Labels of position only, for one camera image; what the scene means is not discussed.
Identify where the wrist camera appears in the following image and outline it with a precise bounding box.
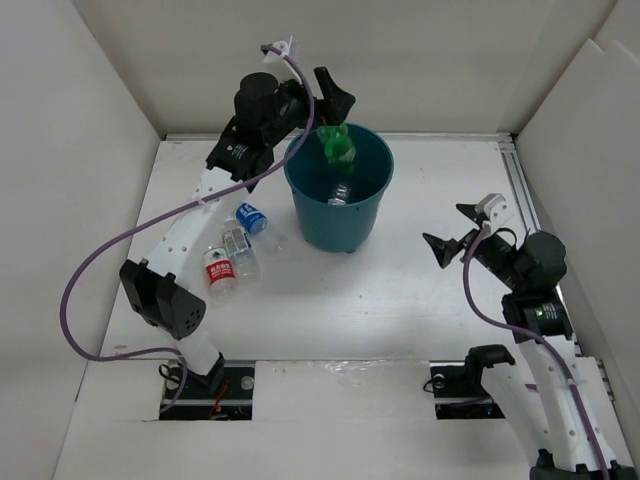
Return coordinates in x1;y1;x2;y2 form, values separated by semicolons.
261;36;299;65
474;193;514;234

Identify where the clear white cap bottle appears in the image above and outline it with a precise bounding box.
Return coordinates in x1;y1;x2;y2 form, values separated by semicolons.
221;218;261;285

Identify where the clear water bottle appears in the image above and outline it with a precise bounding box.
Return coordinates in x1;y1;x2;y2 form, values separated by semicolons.
327;182;357;206

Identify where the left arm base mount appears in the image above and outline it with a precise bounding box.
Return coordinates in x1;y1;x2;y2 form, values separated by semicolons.
159;362;256;421

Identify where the green plastic bottle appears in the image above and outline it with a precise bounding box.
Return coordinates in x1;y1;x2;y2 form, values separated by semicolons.
317;123;356;174

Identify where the teal plastic bin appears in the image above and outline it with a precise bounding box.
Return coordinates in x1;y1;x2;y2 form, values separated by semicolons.
284;124;394;253

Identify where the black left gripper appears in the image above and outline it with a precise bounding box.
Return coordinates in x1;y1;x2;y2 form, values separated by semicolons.
264;68;356;147

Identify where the red label water bottle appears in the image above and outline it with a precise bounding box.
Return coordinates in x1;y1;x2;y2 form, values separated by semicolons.
203;246;237;306

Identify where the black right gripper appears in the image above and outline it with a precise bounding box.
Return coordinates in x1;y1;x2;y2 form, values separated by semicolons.
421;202;526;291

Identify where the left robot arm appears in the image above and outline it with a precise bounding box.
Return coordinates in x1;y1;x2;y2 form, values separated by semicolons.
119;67;356;397

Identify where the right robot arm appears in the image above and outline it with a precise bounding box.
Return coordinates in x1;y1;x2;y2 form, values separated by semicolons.
423;194;639;479

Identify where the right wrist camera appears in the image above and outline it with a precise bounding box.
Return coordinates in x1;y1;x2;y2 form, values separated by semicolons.
474;193;514;234

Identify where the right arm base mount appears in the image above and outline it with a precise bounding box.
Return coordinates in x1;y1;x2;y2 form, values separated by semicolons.
423;361;504;420

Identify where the blue label water bottle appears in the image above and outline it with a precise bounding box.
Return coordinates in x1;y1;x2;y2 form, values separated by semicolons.
234;202;288;255

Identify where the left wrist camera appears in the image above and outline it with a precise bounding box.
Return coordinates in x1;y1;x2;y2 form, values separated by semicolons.
261;36;299;65

